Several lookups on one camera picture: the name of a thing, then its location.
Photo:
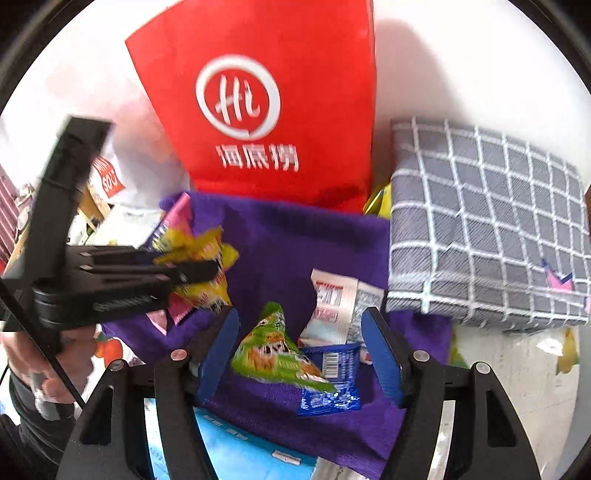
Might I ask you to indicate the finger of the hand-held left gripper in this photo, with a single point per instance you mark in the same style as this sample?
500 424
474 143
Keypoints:
194 273

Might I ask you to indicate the person's left forearm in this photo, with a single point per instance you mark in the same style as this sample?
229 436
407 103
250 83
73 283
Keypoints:
23 443

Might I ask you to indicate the light blue box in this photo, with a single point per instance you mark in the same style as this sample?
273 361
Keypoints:
240 443

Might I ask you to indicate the grey checked folded cloth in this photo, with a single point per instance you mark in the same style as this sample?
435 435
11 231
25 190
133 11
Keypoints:
485 221

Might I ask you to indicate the pink snack packet blue label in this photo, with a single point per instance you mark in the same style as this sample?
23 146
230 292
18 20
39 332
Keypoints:
173 219

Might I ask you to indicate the fruit print tablecloth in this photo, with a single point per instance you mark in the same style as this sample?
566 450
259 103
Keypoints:
517 392

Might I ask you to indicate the white snack packet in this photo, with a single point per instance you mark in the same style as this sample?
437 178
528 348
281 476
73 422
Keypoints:
337 304

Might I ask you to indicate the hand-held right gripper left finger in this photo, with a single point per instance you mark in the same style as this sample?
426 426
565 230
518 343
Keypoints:
220 355

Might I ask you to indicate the green snack packet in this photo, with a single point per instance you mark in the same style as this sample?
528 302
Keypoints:
272 350

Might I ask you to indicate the purple towel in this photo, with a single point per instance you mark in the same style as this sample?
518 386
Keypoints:
277 249

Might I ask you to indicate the white plastic bag red label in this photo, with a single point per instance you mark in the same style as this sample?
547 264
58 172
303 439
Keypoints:
138 184

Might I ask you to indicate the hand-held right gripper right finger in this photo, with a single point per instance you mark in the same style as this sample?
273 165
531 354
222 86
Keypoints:
385 360

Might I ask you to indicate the wooden frame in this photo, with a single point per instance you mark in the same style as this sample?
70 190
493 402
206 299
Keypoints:
92 207

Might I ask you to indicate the person's left hand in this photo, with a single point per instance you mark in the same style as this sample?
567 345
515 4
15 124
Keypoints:
18 357

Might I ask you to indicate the striped red cloth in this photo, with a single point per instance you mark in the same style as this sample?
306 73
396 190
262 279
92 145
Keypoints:
8 217

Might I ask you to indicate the red bag white logo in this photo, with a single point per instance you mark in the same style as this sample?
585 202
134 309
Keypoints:
277 101

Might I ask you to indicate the yellow pink snack packet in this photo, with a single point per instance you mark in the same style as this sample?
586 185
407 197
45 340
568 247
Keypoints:
203 254

